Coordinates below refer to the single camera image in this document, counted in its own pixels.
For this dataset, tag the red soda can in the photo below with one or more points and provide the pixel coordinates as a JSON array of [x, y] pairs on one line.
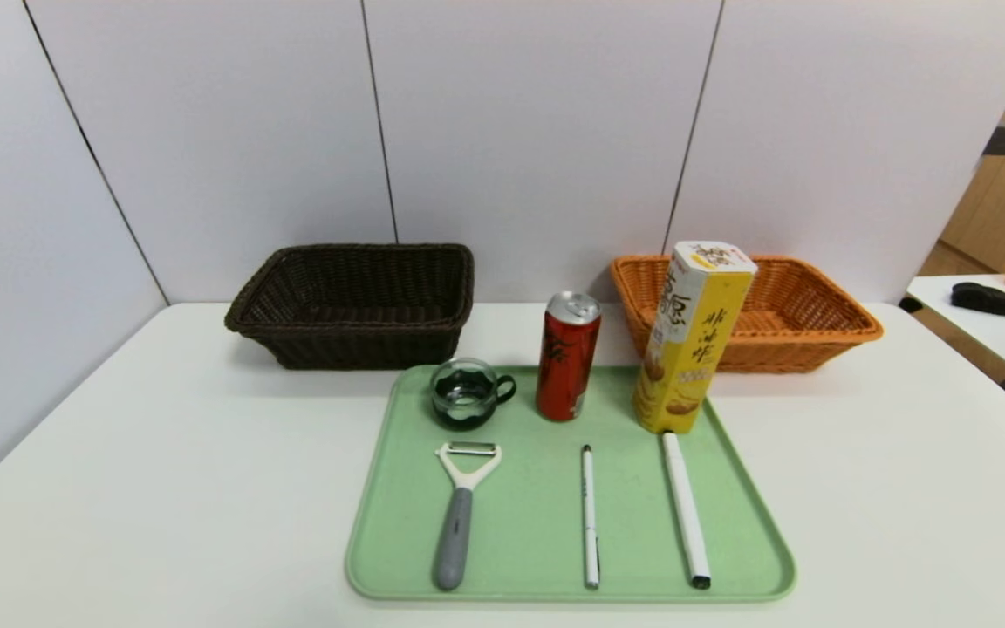
[[568, 366]]

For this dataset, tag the tall yellow snack box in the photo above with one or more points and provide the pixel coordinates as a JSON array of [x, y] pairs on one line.
[[686, 349]]

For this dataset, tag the thick white marker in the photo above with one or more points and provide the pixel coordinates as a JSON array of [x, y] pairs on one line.
[[686, 515]]

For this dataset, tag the dark brown wicker basket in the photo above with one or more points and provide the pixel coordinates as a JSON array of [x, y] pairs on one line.
[[354, 349]]

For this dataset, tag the orange wicker basket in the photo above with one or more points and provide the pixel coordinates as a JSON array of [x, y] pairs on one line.
[[782, 353]]

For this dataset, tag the light green plastic tray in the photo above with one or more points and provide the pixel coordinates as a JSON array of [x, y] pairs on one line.
[[537, 523]]

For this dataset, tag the thin white pen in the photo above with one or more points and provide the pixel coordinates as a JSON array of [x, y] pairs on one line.
[[590, 523]]

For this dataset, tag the black brush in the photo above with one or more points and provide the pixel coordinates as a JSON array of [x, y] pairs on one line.
[[982, 299]]

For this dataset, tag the grey sign on cabinet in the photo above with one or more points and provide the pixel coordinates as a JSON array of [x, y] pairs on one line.
[[1001, 139]]

